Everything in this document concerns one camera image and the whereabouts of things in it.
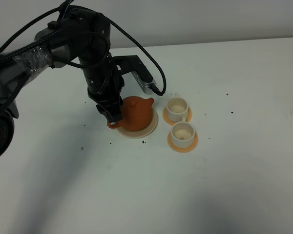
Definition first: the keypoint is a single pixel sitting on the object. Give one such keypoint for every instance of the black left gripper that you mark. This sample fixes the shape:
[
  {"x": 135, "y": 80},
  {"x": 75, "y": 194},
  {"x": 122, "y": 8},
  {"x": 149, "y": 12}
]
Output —
[{"x": 104, "y": 84}]

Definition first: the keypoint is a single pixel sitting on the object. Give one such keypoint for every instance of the brown clay teapot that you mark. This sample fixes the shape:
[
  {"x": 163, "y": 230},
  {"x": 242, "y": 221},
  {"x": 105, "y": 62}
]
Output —
[{"x": 136, "y": 112}]

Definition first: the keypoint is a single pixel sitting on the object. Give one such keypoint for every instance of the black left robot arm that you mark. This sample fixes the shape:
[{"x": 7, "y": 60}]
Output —
[{"x": 80, "y": 38}]

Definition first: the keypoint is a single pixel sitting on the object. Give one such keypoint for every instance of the beige round teapot saucer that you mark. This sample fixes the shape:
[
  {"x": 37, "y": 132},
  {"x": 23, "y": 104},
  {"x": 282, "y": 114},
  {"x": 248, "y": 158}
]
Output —
[{"x": 141, "y": 133}]

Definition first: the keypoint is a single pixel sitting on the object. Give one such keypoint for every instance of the far white teacup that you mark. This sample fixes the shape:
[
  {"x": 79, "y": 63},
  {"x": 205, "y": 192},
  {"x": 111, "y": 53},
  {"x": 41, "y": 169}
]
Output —
[{"x": 177, "y": 108}]

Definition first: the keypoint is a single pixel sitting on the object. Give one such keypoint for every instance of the white teacup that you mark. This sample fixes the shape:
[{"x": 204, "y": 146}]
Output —
[
  {"x": 182, "y": 134},
  {"x": 177, "y": 108}
]

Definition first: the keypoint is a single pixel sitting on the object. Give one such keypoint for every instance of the near white teacup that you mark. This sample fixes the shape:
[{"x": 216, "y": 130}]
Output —
[{"x": 182, "y": 134}]

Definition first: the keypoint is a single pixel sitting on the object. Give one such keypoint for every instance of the far orange coaster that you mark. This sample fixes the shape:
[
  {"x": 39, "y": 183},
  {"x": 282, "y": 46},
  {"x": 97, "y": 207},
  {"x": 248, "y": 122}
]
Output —
[{"x": 167, "y": 120}]

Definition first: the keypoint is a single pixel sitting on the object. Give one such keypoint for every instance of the orange coaster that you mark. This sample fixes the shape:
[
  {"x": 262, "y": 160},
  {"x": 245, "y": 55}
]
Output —
[
  {"x": 167, "y": 120},
  {"x": 183, "y": 150}
]

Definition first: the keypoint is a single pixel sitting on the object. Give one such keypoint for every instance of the near orange coaster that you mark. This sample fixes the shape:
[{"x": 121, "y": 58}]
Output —
[{"x": 183, "y": 150}]

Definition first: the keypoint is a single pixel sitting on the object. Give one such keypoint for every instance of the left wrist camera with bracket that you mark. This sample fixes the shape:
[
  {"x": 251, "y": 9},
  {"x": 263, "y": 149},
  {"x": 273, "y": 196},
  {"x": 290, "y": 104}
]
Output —
[{"x": 133, "y": 64}]

